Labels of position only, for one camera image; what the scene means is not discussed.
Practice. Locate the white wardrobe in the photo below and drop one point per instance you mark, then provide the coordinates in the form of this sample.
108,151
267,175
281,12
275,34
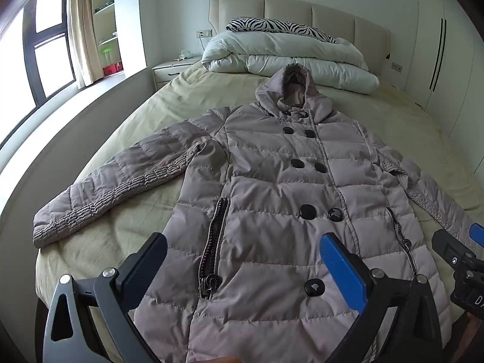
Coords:
457,64

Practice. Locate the white folded duvet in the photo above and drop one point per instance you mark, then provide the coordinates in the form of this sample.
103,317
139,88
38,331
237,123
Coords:
283,51

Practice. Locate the bed with beige sheet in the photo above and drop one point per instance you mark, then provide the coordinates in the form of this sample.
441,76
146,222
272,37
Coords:
158,98

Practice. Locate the beige padded headboard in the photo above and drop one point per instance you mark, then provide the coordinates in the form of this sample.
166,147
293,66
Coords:
287,11

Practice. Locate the white window sill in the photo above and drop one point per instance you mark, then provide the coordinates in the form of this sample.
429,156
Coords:
94,113

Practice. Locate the black framed window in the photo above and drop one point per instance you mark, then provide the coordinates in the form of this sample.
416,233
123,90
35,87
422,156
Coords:
53,41

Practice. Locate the green lamp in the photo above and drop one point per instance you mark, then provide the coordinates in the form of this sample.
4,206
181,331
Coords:
107,51

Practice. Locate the zebra print pillow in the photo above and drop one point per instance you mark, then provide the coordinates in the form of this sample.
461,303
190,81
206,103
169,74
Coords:
264,24

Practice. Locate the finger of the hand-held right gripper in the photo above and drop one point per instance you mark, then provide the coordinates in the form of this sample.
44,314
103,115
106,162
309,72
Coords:
446,244
477,234

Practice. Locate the beige curtain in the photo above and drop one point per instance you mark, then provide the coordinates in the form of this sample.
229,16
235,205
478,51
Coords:
83,26

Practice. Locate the red box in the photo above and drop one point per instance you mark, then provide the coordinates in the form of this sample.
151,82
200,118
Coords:
112,70

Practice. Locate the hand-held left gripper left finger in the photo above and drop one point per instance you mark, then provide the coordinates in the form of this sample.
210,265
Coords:
149,261

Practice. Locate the white nightstand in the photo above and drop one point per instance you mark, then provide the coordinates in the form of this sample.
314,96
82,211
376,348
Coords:
166,72

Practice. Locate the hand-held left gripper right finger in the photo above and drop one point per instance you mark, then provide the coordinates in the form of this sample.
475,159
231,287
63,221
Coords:
340,268

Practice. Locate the wall socket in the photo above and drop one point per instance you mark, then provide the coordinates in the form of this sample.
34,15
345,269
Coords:
204,33
396,67

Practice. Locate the mauve hooded puffer coat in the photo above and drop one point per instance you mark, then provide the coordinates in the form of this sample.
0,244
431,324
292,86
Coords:
264,181

